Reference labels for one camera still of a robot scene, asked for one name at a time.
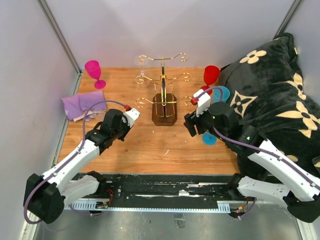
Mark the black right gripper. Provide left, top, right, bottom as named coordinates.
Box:
left=184, top=103, right=228, bottom=142

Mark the blue wine glass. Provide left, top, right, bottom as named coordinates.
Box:
left=202, top=132, right=217, bottom=146
left=212, top=86, right=230, bottom=103

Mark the red wine glass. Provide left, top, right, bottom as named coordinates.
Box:
left=201, top=65, right=221, bottom=91

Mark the purple cloth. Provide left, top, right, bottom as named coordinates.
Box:
left=61, top=90, right=107, bottom=122

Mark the clear wine glass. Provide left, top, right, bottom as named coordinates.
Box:
left=133, top=54, right=150, bottom=88

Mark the pink wine glass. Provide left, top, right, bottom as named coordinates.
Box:
left=84, top=60, right=106, bottom=90

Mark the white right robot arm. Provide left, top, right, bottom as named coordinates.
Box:
left=184, top=97, right=320, bottom=223

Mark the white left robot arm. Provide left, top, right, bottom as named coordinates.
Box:
left=23, top=108, right=140, bottom=224

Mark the black floral blanket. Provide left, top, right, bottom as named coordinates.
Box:
left=218, top=33, right=320, bottom=177

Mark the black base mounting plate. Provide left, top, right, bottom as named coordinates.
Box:
left=70, top=173, right=253, bottom=213

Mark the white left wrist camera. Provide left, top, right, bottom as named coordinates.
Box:
left=123, top=105, right=141, bottom=128

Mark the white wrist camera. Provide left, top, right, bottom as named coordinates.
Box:
left=190, top=89, right=211, bottom=117
left=123, top=105, right=141, bottom=128

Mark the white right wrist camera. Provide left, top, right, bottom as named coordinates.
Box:
left=190, top=89, right=211, bottom=117

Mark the gold wire wine glass rack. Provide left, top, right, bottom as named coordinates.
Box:
left=135, top=53, right=192, bottom=127

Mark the left aluminium frame post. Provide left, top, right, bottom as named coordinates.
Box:
left=36, top=0, right=83, bottom=76

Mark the aluminium frame post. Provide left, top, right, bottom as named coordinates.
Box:
left=273, top=0, right=305, bottom=39
left=36, top=0, right=83, bottom=76

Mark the right aluminium frame post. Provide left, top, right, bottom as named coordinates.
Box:
left=273, top=0, right=305, bottom=39

